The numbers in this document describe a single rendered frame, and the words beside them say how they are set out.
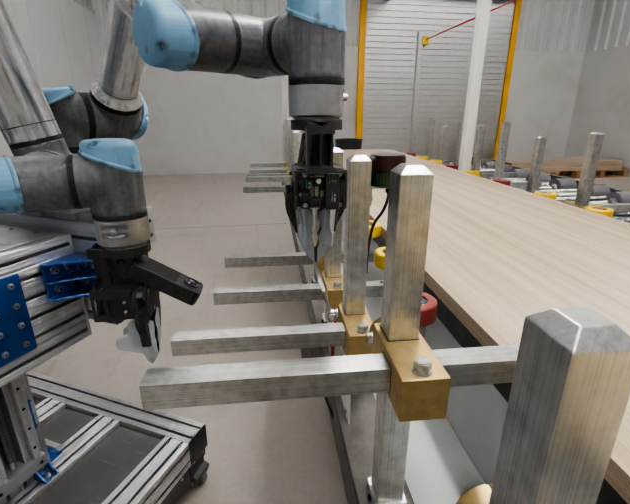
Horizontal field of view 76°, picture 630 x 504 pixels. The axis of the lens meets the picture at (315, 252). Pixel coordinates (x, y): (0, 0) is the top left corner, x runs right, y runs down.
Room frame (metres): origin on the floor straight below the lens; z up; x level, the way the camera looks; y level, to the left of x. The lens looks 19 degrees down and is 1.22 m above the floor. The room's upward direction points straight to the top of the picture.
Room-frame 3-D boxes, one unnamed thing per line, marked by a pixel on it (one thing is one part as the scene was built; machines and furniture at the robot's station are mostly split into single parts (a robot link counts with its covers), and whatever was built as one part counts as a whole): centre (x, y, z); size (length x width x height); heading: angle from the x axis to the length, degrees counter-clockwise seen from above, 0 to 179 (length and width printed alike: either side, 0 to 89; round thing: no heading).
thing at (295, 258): (1.12, 0.04, 0.80); 0.44 x 0.03 x 0.04; 96
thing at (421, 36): (3.59, -0.86, 1.25); 0.09 x 0.08 x 1.10; 6
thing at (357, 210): (0.67, -0.07, 0.91); 0.04 x 0.04 x 0.48; 6
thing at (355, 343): (0.65, -0.08, 0.85); 0.14 x 0.06 x 0.05; 6
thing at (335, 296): (0.89, -0.05, 0.81); 0.14 x 0.06 x 0.05; 6
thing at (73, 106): (0.99, 0.61, 1.21); 0.13 x 0.12 x 0.14; 136
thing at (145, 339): (0.57, 0.27, 0.91); 0.05 x 0.02 x 0.09; 7
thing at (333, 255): (0.92, -0.04, 0.90); 0.04 x 0.04 x 0.48; 6
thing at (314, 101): (0.58, 0.00, 1.23); 0.08 x 0.08 x 0.05
